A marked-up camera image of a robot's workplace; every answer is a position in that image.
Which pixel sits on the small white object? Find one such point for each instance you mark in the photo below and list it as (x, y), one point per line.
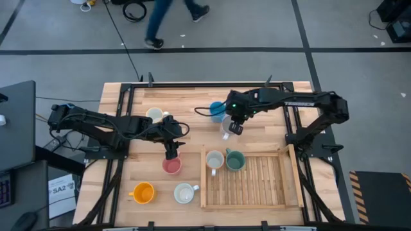
(2, 120)

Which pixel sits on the black keyboard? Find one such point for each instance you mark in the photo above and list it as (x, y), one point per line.
(4, 191)

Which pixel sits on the pink faceted mug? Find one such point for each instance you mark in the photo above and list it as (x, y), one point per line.
(173, 167)

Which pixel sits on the wooden slatted tray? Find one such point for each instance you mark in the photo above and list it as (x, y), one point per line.
(253, 186)

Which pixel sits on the coral floral pattern mug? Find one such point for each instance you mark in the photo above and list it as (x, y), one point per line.
(214, 159)

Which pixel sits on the pale green mug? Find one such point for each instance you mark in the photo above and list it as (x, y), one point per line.
(184, 194)

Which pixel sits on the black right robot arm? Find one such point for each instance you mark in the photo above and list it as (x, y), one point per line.
(305, 97)

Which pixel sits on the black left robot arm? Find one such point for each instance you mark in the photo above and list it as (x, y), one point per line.
(96, 123)

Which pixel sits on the person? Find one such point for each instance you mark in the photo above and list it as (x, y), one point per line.
(157, 16)

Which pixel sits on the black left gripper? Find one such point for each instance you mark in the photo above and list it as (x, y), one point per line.
(168, 131)

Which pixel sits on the black frame clamp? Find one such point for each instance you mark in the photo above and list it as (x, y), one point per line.
(267, 81)
(264, 225)
(150, 81)
(151, 225)

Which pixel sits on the black floor equipment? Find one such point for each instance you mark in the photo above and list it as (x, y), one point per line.
(128, 1)

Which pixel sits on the black hazard striped mat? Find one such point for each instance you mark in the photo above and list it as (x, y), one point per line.
(382, 195)

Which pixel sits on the blue faceted mug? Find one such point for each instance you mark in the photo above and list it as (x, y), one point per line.
(216, 112)

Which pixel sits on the yellow faceted mug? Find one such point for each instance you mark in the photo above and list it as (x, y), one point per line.
(143, 193)

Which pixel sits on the dark grey desk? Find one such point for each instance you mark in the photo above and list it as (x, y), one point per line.
(17, 128)
(29, 192)

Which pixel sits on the black aluminium rig frame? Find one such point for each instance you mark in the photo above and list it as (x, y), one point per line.
(205, 85)

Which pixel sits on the white printed paper sheet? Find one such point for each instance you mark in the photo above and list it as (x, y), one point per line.
(61, 199)

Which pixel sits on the green faceted mug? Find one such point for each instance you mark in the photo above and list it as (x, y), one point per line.
(235, 162)

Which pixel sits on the white trash bin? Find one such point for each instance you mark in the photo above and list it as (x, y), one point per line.
(78, 1)

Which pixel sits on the grey ikat red-rim mug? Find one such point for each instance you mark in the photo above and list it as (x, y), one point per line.
(224, 126)

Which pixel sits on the black computer mouse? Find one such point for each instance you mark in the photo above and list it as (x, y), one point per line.
(24, 222)

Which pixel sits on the black power adapter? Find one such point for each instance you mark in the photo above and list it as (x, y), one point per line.
(54, 143)

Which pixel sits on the yellow-rim zigzag mug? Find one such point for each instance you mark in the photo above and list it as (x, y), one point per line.
(154, 115)

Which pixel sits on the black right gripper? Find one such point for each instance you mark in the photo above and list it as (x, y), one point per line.
(241, 106)

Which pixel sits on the black equipment case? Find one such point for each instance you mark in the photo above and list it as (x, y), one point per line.
(399, 30)

